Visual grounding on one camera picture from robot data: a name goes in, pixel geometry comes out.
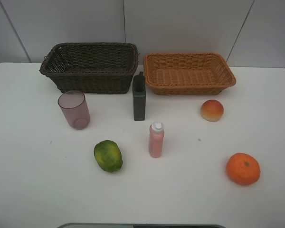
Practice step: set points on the green mango fruit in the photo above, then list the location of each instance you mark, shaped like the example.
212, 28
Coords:
108, 156

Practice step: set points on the light orange wicker basket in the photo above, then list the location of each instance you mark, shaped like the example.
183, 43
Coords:
187, 73

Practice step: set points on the translucent pink plastic cup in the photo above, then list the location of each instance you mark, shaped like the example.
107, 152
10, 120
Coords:
74, 108

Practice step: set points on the orange tangerine fruit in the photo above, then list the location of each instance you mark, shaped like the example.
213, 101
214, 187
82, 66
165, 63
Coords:
243, 169

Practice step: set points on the pink bottle white cap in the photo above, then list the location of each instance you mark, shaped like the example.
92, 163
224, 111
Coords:
156, 139

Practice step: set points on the red yellow peach fruit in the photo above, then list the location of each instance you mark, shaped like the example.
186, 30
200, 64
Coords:
212, 110

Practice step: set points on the dark brown wicker basket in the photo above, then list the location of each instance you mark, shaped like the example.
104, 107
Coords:
92, 68

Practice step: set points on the dark green rectangular bottle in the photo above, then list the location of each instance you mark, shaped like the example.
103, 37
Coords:
139, 97

